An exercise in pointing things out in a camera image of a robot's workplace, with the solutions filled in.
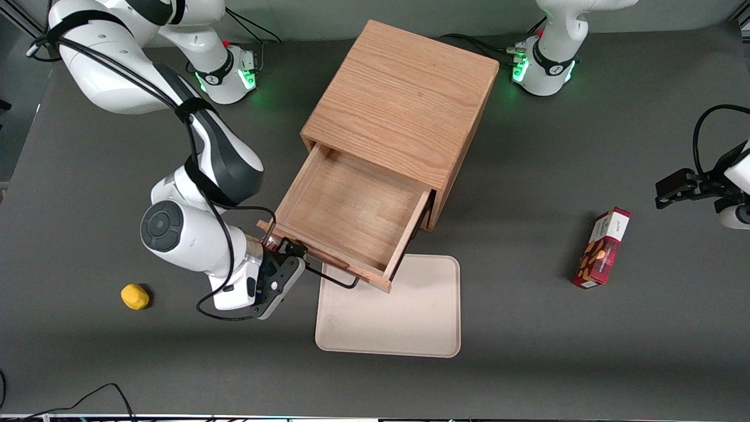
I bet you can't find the black cable at right base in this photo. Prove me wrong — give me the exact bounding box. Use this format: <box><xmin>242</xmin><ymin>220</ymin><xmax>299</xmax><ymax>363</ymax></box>
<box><xmin>223</xmin><ymin>9</ymin><xmax>283</xmax><ymax>71</ymax></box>

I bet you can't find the black cable at left base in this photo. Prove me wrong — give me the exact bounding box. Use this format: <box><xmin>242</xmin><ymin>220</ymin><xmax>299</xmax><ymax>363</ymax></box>
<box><xmin>439</xmin><ymin>18</ymin><xmax>548</xmax><ymax>56</ymax></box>

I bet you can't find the black cable at base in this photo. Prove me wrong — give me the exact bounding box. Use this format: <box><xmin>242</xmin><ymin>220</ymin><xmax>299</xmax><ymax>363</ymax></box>
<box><xmin>439</xmin><ymin>18</ymin><xmax>548</xmax><ymax>56</ymax></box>
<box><xmin>223</xmin><ymin>9</ymin><xmax>283</xmax><ymax>71</ymax></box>

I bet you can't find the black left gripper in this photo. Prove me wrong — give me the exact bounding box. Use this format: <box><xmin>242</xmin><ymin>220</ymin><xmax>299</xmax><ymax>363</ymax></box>
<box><xmin>654</xmin><ymin>145</ymin><xmax>750</xmax><ymax>210</ymax></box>

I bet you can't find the beige plastic tray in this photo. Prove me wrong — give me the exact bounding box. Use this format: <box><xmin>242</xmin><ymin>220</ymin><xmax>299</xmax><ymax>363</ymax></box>
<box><xmin>315</xmin><ymin>254</ymin><xmax>462</xmax><ymax>359</ymax></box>

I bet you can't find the black cable on table edge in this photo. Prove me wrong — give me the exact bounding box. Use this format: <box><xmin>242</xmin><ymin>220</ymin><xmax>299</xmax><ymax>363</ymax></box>
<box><xmin>0</xmin><ymin>370</ymin><xmax>137</xmax><ymax>422</ymax></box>

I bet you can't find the wooden drawer cabinet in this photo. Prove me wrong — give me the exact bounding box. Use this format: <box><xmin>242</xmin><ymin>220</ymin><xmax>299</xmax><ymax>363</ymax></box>
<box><xmin>300</xmin><ymin>19</ymin><xmax>501</xmax><ymax>233</ymax></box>

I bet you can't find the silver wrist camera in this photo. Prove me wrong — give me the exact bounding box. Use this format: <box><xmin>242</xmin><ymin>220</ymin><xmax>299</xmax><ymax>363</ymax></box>
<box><xmin>209</xmin><ymin>258</ymin><xmax>260</xmax><ymax>311</ymax></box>
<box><xmin>719</xmin><ymin>202</ymin><xmax>750</xmax><ymax>230</ymax></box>

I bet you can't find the wooden drawer with black handle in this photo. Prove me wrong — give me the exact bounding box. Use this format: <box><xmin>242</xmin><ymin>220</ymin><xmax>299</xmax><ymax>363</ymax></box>
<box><xmin>257</xmin><ymin>142</ymin><xmax>438</xmax><ymax>294</ymax></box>

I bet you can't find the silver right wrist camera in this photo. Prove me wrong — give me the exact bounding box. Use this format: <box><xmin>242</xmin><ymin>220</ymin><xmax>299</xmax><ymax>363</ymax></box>
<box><xmin>209</xmin><ymin>258</ymin><xmax>260</xmax><ymax>311</ymax></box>

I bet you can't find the aluminium frame rail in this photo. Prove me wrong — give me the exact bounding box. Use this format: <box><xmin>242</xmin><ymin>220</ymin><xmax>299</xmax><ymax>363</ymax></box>
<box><xmin>3</xmin><ymin>0</ymin><xmax>47</xmax><ymax>36</ymax></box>

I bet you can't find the black cable along right arm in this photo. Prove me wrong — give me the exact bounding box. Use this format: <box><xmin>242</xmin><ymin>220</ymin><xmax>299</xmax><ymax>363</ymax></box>
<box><xmin>26</xmin><ymin>32</ymin><xmax>277</xmax><ymax>322</ymax></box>

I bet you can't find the red cookie box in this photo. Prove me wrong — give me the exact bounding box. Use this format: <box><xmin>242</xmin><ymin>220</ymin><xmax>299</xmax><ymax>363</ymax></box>
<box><xmin>572</xmin><ymin>207</ymin><xmax>632</xmax><ymax>290</ymax></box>

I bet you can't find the yellow lemon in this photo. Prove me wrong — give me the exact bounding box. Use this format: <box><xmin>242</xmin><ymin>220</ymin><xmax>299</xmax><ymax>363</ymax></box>
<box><xmin>121</xmin><ymin>284</ymin><xmax>151</xmax><ymax>311</ymax></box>

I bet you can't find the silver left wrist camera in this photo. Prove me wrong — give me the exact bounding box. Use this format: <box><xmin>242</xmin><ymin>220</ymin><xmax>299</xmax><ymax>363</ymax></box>
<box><xmin>719</xmin><ymin>202</ymin><xmax>750</xmax><ymax>230</ymax></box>

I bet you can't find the black looped cable left arm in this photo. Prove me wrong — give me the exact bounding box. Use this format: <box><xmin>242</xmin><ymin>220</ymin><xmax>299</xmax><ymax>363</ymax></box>
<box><xmin>693</xmin><ymin>104</ymin><xmax>750</xmax><ymax>176</ymax></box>

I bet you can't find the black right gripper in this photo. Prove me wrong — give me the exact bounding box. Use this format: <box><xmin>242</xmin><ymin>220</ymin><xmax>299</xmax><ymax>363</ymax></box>
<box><xmin>250</xmin><ymin>237</ymin><xmax>309</xmax><ymax>321</ymax></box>

